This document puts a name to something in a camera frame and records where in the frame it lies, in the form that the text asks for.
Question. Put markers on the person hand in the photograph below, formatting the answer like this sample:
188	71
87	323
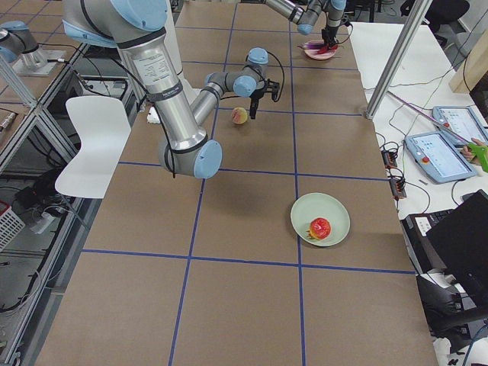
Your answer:
468	154

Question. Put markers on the aluminium frame post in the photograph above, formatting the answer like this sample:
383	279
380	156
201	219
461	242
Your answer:
402	44

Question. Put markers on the purple eggplant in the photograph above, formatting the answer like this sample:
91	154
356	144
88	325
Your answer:
312	45

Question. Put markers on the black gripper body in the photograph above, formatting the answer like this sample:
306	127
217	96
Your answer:
329	30
258	94

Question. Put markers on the orange black connector block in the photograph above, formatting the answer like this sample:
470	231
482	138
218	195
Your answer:
395	176

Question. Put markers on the white plastic chair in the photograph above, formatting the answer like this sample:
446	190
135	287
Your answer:
103	128

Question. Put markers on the black laptop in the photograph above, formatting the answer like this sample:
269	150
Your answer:
454	240

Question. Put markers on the red chili pepper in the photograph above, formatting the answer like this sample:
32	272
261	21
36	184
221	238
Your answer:
328	49

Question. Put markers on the green handled grabber stick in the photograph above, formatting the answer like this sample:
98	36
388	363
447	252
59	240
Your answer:
478	151

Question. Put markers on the teach pendant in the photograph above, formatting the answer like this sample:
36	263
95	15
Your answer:
438	157
462	120

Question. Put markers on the light green plate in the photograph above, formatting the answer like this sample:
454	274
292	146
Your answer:
313	205

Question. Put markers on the far teach pendant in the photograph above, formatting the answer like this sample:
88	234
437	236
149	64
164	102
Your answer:
462	120

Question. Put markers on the red tomato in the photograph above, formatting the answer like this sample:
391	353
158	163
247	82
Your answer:
319	229

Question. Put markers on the near teach pendant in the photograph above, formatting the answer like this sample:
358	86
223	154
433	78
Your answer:
438	157

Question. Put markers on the wooden board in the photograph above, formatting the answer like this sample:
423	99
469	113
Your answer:
474	67

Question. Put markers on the pink plate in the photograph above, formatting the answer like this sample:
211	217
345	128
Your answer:
314	55

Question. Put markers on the peach fruit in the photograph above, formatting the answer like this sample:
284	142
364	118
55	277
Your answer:
239	116

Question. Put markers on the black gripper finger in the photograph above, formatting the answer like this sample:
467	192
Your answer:
253	110

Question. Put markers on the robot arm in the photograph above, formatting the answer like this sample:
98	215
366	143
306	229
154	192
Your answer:
137	30
305	19

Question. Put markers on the white plastic basket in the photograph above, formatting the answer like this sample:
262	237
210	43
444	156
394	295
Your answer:
11	225

